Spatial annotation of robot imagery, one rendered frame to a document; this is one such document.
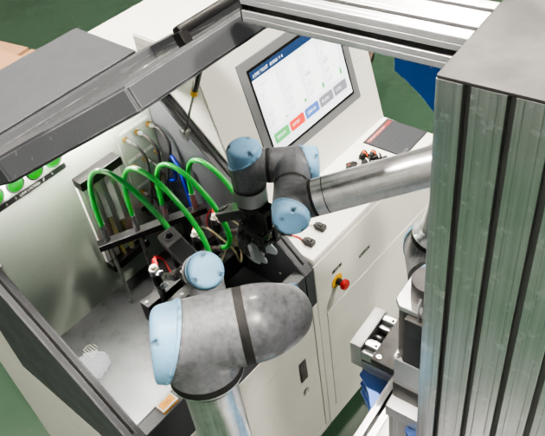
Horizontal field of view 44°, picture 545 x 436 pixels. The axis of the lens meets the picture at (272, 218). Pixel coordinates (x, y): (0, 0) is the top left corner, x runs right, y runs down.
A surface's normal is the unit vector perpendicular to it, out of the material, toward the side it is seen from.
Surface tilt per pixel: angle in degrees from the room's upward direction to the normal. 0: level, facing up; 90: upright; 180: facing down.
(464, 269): 90
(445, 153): 90
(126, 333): 0
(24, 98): 0
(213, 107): 76
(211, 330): 37
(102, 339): 0
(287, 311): 53
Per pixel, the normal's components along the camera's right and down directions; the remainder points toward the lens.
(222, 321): -0.03, -0.35
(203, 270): 0.20, -0.09
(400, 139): -0.11, -0.73
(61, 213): 0.76, 0.38
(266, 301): 0.32, -0.63
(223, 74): 0.71, 0.19
